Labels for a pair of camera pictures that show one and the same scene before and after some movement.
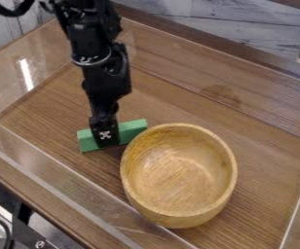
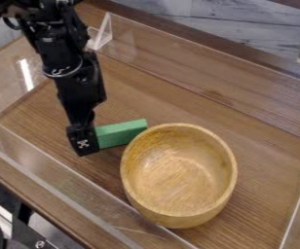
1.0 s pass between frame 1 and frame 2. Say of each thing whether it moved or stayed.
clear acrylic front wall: stayed
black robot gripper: moved
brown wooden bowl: stayed
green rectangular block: stayed
